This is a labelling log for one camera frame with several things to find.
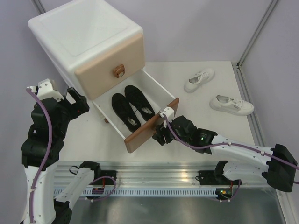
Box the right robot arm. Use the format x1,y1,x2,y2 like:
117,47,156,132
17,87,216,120
152,116,299,193

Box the white slotted cable duct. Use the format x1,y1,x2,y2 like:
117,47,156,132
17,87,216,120
81,187,232,197

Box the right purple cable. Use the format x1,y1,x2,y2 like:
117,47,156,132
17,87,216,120
162,113,299,168

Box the white sneaker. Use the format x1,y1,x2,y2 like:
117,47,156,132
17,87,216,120
184,68,214,93
209,95,254,116

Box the aluminium frame post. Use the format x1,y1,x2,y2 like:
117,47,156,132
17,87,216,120
31,0,47,14
236,0,280,68

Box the right aluminium frame post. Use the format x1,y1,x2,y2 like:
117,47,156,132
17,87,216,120
236,0,280,68

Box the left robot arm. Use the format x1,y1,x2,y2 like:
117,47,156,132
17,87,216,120
21,86,102,224

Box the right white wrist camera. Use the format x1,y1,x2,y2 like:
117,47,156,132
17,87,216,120
159,106,175,127

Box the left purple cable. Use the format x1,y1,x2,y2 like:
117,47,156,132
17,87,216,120
26,88,52,217

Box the brown bear knob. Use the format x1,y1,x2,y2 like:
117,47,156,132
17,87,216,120
113,64,126,78

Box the purple cable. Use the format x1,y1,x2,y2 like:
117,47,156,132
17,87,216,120
26,88,52,217
162,113,299,168

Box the beige drawer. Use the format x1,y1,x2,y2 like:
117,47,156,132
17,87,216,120
74,33,145,100

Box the black canvas shoe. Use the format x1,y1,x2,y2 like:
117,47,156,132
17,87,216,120
112,93,141,133

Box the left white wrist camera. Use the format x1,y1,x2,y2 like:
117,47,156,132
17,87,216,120
26,78,64,102

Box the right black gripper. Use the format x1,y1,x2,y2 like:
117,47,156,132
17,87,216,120
152,115,191,146

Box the left aluminium frame post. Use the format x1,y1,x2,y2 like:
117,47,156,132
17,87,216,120
31,0,47,14

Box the white sneaker far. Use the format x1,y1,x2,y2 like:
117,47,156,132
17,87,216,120
184,68,214,93

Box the white plastic shoe cabinet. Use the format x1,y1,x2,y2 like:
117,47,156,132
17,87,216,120
28,0,143,96

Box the brown drawer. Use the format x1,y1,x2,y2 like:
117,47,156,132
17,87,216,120
93,69,179,153

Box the white sneaker near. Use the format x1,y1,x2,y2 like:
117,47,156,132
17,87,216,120
209,95,254,116

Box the black canvas shoe sideways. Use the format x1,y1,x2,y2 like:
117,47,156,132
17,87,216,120
124,85,155,121

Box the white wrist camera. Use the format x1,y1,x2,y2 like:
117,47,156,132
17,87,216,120
26,78,64,102
159,106,175,127

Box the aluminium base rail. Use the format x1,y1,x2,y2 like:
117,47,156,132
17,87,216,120
54,161,270,188

